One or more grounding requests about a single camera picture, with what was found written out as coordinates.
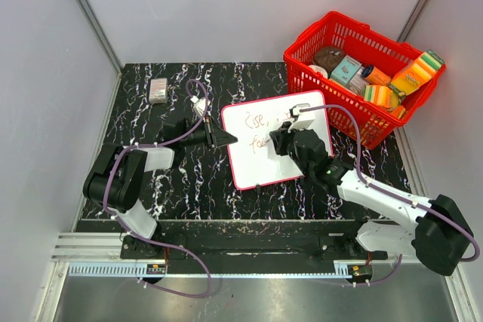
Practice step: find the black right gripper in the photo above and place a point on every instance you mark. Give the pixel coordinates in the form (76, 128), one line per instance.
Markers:
(282, 133)

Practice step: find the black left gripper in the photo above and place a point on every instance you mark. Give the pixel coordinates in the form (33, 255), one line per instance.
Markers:
(216, 136)

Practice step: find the pink framed whiteboard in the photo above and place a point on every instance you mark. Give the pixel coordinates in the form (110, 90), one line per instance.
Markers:
(254, 164)

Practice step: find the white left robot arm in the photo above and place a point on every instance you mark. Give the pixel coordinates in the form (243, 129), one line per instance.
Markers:
(115, 179)

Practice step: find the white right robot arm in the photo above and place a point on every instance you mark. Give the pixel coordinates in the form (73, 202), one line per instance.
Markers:
(432, 230)

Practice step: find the white tape roll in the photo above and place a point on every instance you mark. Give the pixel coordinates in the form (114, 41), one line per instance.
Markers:
(319, 70)

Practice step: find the small pink white box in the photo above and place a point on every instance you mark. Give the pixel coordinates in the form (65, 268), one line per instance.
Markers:
(158, 91)

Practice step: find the brown round bread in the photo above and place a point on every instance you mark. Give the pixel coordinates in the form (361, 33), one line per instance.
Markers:
(328, 57)

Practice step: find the teal white carton box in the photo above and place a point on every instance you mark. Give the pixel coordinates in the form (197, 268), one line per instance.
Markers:
(348, 74)

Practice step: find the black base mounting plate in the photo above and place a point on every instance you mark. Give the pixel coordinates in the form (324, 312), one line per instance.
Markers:
(254, 247)

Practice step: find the striped sponge stack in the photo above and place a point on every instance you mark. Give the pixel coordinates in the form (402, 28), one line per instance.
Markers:
(381, 96)

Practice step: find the orange cylindrical can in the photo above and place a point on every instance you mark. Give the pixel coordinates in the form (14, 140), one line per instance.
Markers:
(373, 75)

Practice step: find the red plastic basket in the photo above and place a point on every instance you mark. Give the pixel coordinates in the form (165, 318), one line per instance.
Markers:
(371, 123)

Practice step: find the yellow sponge pack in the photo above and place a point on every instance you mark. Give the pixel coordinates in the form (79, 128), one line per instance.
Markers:
(416, 74)

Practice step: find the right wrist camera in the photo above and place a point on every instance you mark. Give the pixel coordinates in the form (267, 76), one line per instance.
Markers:
(302, 117)

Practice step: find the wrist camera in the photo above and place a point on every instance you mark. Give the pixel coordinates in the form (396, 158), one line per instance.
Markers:
(199, 105)
(302, 117)

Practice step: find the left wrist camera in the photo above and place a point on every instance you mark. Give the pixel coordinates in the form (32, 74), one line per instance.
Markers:
(199, 105)

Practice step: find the white slotted cable duct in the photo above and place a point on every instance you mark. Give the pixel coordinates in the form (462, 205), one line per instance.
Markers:
(117, 269)

